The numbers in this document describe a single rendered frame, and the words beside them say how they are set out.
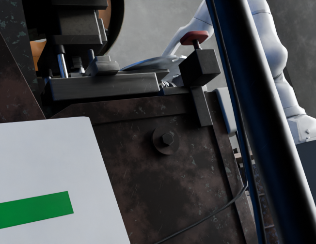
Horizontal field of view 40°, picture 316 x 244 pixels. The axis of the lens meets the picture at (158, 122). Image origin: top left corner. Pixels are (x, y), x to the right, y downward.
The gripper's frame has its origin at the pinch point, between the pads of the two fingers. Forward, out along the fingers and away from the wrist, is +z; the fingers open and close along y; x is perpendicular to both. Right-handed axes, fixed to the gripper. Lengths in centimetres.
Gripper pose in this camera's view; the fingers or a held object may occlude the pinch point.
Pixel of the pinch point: (158, 82)
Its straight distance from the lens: 160.6
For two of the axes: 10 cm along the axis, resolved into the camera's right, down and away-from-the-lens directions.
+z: -1.8, -1.0, -9.8
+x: 9.5, -2.8, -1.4
